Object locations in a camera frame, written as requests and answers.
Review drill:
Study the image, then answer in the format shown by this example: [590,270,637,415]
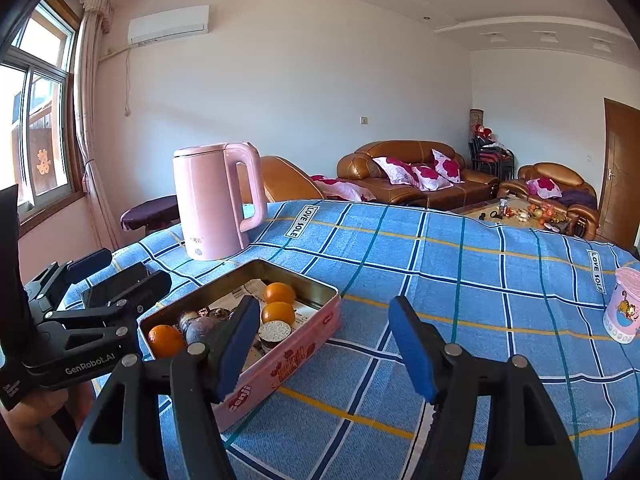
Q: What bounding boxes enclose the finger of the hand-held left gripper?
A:
[40,271,172,343]
[22,248,113,306]

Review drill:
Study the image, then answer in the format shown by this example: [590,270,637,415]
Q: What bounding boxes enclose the round speckled layered cake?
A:
[257,321,292,358]

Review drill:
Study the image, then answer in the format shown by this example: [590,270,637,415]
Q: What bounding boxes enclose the blue checked tablecloth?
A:
[92,199,640,480]

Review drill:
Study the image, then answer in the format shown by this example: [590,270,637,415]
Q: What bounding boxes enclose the purple cushioned stool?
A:
[120,195,180,233]

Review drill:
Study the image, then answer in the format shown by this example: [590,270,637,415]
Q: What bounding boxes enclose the pink curtain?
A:
[70,0,121,251]

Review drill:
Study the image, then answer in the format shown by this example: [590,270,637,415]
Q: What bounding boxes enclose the pink floral blanket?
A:
[310,175,381,203]

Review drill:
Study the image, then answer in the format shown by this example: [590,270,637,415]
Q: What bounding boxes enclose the purple blanket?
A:
[557,189,596,206]

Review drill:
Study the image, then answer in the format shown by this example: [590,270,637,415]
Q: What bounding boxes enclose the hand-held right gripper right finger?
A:
[388,295,583,480]

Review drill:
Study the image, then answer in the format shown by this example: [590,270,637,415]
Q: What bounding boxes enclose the coffee table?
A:
[457,200,583,233]

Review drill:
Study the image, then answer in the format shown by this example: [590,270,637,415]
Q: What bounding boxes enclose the pink tin box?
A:
[137,259,343,433]

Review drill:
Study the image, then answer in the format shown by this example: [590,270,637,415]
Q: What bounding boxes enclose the brown leather sofa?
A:
[336,140,501,206]

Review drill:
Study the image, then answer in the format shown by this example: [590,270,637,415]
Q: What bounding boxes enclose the brown leather chaise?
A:
[260,156,326,203]

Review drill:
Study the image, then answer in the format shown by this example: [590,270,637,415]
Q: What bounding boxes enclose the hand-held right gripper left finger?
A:
[62,296,262,480]

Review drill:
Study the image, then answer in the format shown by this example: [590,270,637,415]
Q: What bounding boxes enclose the brown wooden door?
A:
[598,97,640,248]

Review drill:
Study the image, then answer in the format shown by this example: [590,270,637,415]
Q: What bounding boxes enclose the window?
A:
[0,0,83,221]

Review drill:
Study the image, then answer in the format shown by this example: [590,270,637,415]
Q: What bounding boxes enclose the white air conditioner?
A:
[127,5,210,46]

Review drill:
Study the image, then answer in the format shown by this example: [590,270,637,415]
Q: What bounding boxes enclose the white pink flower pillow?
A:
[411,164,453,192]
[432,149,465,183]
[527,177,561,198]
[372,156,418,186]

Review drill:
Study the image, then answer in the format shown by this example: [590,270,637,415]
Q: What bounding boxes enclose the brown leather armchair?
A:
[497,162,599,240]

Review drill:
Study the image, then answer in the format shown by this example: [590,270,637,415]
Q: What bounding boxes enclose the plate of small fruits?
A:
[527,202,568,223]

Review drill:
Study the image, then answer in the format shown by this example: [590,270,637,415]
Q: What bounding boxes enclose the pink cartoon paper cup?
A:
[602,266,640,345]

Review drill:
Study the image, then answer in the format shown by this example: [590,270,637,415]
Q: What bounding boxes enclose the person's left hand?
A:
[0,382,96,466]

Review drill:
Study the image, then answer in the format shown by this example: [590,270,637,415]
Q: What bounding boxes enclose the stack of dark chairs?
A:
[468,137,516,181]

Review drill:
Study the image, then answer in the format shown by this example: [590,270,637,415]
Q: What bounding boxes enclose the white air conditioner pipe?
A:
[97,45,133,116]

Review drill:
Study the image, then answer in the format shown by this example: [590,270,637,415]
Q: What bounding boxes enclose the purple passion fruit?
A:
[192,316,226,348]

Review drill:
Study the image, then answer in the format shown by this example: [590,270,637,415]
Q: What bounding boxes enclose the pink electric kettle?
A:
[172,142,267,261]

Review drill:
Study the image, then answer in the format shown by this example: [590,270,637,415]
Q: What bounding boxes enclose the orange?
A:
[263,282,297,306]
[261,301,296,325]
[147,325,187,359]

